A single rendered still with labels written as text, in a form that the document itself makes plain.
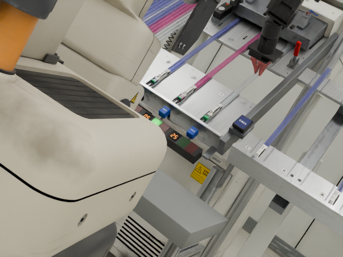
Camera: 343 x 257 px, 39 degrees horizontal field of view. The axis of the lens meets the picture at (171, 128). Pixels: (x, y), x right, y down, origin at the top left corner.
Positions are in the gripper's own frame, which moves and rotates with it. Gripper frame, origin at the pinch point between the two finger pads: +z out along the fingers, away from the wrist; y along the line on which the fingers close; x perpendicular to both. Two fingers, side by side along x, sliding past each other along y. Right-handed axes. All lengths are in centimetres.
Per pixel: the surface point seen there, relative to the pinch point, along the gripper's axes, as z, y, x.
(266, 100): 0.7, -9.2, 10.1
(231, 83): 116, 69, -129
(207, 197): 17.3, -13.0, 41.8
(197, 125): 3.3, 0.5, 32.6
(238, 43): -0.3, 14.2, -8.9
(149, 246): 65, 5, 41
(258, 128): 129, 35, -118
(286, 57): -0.5, -2.5, -14.1
